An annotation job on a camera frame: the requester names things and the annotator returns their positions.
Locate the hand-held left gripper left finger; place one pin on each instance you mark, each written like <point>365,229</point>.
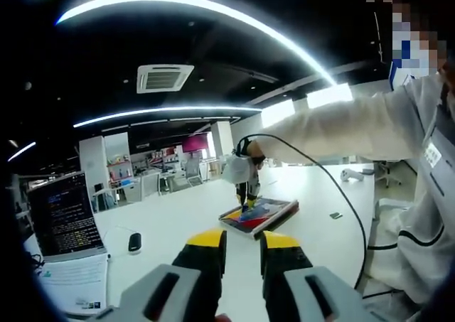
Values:
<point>170,286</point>

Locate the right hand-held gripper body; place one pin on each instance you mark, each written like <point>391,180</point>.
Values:
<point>238,171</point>

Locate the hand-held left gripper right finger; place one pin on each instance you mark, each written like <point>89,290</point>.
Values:
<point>302,290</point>

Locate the large yellow triangle tangram piece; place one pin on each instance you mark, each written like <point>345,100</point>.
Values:
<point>232,216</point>

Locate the colourful tangram pattern sheet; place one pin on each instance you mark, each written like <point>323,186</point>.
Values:
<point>275,211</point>

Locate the large red triangle tangram piece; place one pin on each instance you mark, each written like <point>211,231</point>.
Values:
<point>249,225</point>

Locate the green square tangram piece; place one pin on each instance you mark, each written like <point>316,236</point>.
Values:
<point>336,215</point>

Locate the white printed paper sheet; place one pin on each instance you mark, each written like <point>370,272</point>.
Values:
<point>74,279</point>

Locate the person's right hand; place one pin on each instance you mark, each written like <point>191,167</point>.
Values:
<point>256,153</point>

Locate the person's left hand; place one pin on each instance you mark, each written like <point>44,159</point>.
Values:
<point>222,318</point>

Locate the white office chair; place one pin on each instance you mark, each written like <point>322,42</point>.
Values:
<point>193,171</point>
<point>387,171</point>

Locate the black computer mouse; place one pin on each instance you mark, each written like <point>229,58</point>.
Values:
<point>135,243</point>

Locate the white game controller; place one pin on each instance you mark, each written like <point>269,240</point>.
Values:
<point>350,175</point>

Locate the white ceiling light strip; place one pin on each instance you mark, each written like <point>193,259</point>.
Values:
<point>160,111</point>
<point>22,151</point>
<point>213,7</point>

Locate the ceiling air conditioner unit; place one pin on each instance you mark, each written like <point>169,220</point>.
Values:
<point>165,79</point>

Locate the silver laptop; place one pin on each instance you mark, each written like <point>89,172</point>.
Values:
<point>64,215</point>

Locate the grey chest-worn device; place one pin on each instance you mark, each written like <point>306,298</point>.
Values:
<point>444,151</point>

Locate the pink wall sign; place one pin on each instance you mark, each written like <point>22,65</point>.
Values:
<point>195,143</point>

